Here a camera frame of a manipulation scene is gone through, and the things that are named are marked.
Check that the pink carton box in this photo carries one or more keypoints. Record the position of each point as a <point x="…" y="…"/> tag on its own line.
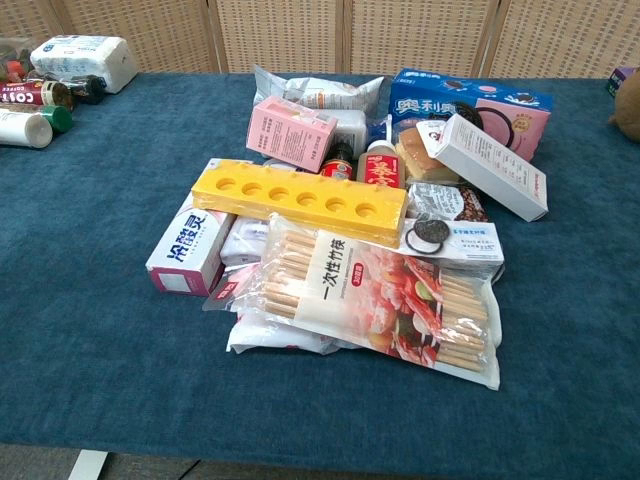
<point x="290" y="134"/>

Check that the white toothpaste box blue letters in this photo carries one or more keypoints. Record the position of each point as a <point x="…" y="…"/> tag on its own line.
<point x="187" y="250"/>

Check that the white Oreo snack pack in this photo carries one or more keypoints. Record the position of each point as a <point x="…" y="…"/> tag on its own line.
<point x="465" y="242"/>

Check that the blue Oreo cookie box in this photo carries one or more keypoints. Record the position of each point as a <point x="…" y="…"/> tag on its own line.
<point x="425" y="100"/>

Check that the long white carton box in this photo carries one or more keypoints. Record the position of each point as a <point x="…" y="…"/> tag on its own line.
<point x="495" y="167"/>

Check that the purple green small box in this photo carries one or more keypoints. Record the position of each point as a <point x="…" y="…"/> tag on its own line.
<point x="620" y="80"/>

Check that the yellow block with round holes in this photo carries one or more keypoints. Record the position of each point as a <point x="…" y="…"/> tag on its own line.
<point x="300" y="202"/>

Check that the white tissue packet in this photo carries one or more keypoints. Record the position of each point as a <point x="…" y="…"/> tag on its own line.
<point x="245" y="242"/>

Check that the dark sauce bottle red label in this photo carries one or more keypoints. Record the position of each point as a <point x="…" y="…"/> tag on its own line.
<point x="339" y="162"/>

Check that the bag of disposable bamboo chopsticks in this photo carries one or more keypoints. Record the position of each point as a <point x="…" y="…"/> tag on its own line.
<point x="380" y="295"/>

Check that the red label milk tea bottle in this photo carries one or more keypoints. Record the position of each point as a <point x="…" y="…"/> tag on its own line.
<point x="381" y="170"/>

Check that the red white small sachet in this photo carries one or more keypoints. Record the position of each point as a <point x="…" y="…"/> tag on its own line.
<point x="225" y="291"/>

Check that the white plastic bag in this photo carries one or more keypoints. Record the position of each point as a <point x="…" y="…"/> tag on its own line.
<point x="270" y="340"/>

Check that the white blue spray bottle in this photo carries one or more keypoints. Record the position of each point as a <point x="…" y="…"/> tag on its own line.
<point x="362" y="127"/>

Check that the black white coffee bean pouch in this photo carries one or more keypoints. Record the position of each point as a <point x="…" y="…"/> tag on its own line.
<point x="445" y="202"/>

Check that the wrapped yellow sponge cake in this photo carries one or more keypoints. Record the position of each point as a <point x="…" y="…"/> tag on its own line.
<point x="417" y="152"/>

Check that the silver grey snack bag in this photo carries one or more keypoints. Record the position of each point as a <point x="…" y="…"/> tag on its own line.
<point x="320" y="92"/>

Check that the woven rattan folding screen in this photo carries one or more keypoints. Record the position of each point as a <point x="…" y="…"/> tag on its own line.
<point x="320" y="35"/>

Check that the blue tablecloth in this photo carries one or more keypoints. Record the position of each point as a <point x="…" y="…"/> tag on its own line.
<point x="125" y="350"/>

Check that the dark glass bottle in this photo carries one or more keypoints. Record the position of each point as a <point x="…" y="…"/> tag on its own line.
<point x="90" y="87"/>

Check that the white wrapped tissue pack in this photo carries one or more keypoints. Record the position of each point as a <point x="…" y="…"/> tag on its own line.
<point x="85" y="57"/>

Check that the white tube with green cap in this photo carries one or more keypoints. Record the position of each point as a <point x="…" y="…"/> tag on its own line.
<point x="27" y="129"/>

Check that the Costa coffee bottle red label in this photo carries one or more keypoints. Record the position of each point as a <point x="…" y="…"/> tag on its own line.
<point x="30" y="94"/>

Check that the clear bag with red items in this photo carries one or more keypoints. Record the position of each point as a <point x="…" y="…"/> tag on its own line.
<point x="12" y="62"/>

